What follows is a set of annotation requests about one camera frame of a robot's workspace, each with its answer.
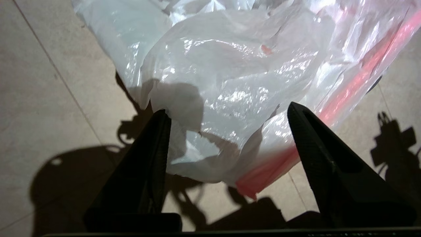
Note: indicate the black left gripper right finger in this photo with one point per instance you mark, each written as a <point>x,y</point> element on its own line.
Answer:
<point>342,184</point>

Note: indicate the white plastic bag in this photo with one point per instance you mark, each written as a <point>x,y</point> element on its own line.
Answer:
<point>236,82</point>

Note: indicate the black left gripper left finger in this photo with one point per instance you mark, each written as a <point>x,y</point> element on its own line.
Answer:
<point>138,184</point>

